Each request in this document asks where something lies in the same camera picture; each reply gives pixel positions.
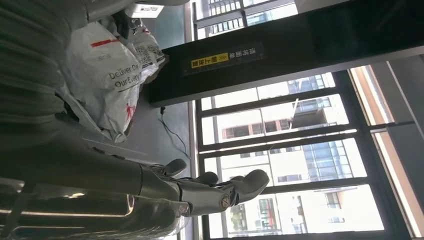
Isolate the black window frame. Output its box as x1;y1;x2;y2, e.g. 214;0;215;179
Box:
192;0;424;240

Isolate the black yellow label sticker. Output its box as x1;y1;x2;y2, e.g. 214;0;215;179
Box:
181;41;266;78

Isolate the thin black power cable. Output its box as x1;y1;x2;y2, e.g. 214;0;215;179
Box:
159;106;192;161

